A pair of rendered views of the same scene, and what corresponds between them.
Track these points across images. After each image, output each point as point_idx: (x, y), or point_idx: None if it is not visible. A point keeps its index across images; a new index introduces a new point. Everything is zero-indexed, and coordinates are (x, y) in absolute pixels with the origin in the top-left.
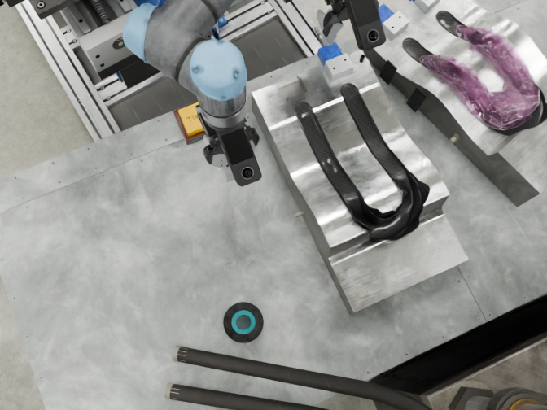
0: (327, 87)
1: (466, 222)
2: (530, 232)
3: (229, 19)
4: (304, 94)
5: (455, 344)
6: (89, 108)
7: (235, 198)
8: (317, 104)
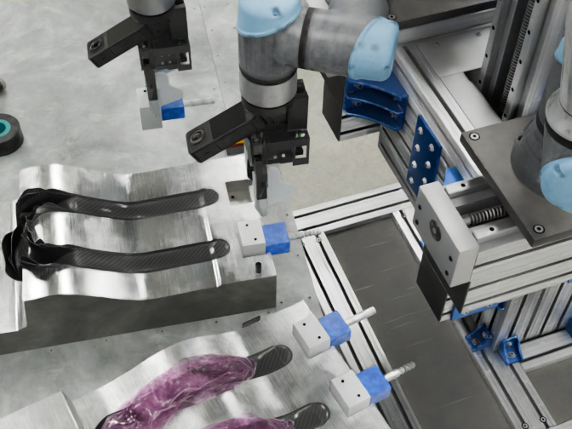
0: (230, 226)
1: (7, 387)
2: None
3: (515, 372)
4: (226, 203)
5: None
6: (392, 196)
7: (141, 157)
8: (209, 212)
